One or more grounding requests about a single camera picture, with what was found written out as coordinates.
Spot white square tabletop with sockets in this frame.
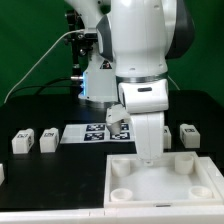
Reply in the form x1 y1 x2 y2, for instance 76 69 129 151
104 152 224 208

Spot white part at left edge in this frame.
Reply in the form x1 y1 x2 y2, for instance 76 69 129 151
0 164 5 186

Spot black cable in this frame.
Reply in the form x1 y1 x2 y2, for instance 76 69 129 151
6 77 83 101

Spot white sheet with tags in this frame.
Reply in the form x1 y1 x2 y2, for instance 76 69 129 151
60 123 134 144

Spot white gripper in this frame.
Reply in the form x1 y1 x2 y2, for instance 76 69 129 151
106 104 164 163

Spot white cable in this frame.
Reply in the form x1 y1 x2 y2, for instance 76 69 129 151
3 29 86 104

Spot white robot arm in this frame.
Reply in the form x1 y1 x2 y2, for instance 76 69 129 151
64 0 194 162

